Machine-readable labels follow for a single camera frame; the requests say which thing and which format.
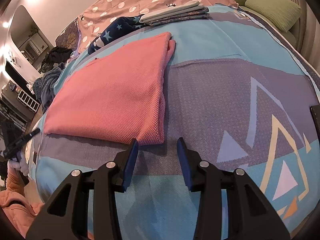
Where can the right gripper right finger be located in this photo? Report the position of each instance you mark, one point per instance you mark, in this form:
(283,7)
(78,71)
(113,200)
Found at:
(233,196)

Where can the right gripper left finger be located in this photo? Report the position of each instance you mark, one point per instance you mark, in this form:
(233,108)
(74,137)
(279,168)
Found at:
(65,214)

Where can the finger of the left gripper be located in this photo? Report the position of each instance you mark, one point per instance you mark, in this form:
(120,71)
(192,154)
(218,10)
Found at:
(30,135)

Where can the pink knit sweater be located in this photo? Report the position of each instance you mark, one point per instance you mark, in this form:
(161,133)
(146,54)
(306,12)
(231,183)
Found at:
(118,97)

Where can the left pink sleeve forearm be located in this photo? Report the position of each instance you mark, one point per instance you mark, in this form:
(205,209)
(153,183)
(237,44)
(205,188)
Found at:
(20,212)

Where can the black clothes pile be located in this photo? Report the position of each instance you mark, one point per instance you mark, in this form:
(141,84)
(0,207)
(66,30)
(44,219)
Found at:
(54,57)

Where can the left white gloved hand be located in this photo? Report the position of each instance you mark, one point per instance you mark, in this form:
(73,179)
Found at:
(18,164)

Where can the white shelf rack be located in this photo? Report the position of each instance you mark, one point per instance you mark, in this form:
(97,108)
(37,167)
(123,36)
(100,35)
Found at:
(28,101)

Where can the dark blue fleece blanket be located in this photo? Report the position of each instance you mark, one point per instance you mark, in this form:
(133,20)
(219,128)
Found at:
(43,87)

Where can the blue geometric bedspread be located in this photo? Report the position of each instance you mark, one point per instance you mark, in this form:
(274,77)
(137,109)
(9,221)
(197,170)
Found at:
(238,95)

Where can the black smartphone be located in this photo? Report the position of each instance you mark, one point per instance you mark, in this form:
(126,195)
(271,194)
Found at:
(315,113)

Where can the navy star blanket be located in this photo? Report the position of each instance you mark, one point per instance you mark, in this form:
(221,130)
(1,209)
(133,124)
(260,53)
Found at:
(117,29)

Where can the pink polka dot sheet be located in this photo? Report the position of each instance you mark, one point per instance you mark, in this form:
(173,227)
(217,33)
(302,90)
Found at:
(150,2)

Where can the green pillow near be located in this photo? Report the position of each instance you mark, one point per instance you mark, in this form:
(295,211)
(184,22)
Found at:
(282,13)

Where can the patterned folded garments stack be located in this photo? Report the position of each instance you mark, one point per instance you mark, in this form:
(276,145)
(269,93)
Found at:
(192,15)

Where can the grey folded garment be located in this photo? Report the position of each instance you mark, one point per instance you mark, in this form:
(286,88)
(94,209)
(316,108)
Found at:
(171,11)

